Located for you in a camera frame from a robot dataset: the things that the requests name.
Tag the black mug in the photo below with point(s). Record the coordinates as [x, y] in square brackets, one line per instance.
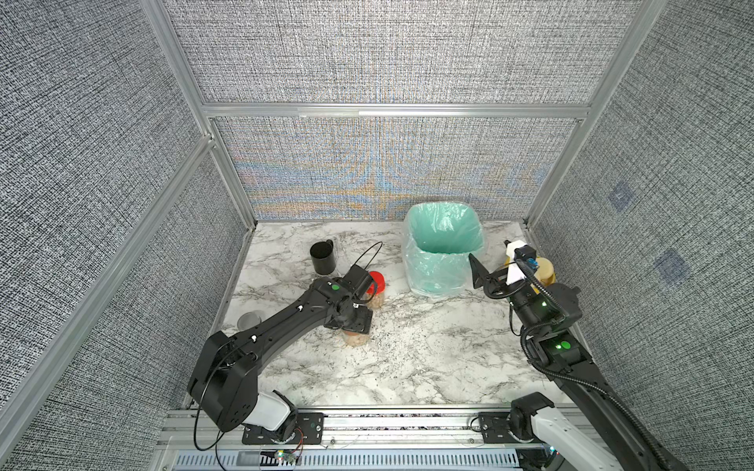
[322, 255]

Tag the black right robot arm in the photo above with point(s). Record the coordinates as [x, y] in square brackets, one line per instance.
[547, 312]

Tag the aluminium front rail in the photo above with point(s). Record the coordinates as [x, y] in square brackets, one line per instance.
[428, 437]

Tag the yellow bamboo steamer basket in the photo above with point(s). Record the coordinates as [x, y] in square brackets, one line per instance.
[544, 272]

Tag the orange lid peanut jar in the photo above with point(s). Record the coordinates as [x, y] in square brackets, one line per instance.
[353, 339]

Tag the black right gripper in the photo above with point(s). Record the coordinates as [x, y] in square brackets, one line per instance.
[498, 282]

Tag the red lid peanut jar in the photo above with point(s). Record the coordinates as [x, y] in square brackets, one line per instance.
[376, 292]

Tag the small silver lid jar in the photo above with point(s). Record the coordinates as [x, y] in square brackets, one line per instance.
[249, 320]

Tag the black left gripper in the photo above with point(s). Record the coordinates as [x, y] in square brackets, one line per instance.
[363, 323]

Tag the green trash bin with liner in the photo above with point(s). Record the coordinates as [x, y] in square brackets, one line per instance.
[437, 240]

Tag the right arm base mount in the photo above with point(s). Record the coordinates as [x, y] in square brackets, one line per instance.
[495, 429]

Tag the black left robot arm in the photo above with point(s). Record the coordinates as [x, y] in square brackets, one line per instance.
[224, 382]

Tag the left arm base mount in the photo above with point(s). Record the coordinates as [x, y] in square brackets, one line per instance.
[299, 428]

